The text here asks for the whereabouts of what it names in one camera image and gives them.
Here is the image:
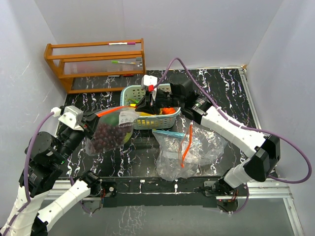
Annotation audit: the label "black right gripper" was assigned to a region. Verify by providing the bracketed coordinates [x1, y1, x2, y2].
[135, 90, 184, 116]

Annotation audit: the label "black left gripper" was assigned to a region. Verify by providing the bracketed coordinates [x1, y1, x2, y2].
[55, 108, 103, 163]

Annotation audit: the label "dark red grapes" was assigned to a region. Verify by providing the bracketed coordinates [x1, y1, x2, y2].
[92, 123, 126, 152]

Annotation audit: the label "clear zip top bag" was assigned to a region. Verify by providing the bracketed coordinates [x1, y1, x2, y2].
[85, 106, 139, 156]

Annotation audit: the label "clear zip bag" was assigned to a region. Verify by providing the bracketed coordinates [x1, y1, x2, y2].
[85, 106, 139, 156]
[152, 121, 227, 181]

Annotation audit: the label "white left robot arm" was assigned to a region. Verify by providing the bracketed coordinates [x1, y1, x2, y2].
[0, 116, 102, 236]

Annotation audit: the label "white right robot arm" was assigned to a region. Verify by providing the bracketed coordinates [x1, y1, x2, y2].
[136, 75, 280, 195]

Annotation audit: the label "teal plastic basket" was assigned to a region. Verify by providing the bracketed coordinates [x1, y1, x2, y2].
[120, 85, 181, 130]

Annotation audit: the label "orange carrot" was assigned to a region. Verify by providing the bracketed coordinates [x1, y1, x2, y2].
[162, 108, 176, 115]

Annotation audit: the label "green white marker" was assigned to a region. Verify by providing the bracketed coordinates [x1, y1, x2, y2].
[111, 60, 136, 65]

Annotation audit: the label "pink white marker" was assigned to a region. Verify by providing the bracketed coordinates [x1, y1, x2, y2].
[108, 42, 136, 46]

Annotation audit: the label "wooden rack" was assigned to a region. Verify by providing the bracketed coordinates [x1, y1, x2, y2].
[43, 38, 146, 94]

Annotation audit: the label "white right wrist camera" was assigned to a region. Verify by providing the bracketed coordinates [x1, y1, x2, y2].
[141, 75, 158, 93]

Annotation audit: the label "black metal base rail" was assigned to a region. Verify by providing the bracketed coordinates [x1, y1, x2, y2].
[74, 176, 252, 213]

